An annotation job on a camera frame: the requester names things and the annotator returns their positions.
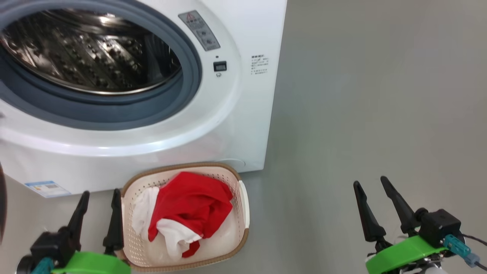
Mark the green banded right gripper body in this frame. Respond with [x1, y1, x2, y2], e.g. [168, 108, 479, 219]
[365, 234, 450, 274]

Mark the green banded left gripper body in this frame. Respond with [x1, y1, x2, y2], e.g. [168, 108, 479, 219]
[51, 251, 132, 274]

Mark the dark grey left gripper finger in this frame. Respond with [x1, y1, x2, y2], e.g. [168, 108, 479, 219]
[58, 191, 91, 252]
[102, 188, 125, 255]

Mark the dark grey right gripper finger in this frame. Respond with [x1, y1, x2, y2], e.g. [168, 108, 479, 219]
[380, 175, 422, 236]
[353, 180, 393, 252]

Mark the red and white garment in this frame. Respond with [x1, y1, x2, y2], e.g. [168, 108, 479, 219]
[131, 171, 234, 261]

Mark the cream perforated laundry basket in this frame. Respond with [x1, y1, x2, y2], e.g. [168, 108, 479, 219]
[116, 162, 251, 272]

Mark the white washing machine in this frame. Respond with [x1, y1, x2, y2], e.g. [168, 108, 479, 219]
[0, 0, 288, 195]

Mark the blue energy label sticker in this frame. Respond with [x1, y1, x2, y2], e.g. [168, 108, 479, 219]
[24, 180, 72, 198]

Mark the grey warning sticker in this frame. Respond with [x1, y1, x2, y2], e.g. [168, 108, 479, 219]
[178, 10, 221, 52]

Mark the teal plug camera cable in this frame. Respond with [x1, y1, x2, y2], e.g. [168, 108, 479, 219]
[443, 234, 487, 271]
[30, 257, 56, 274]

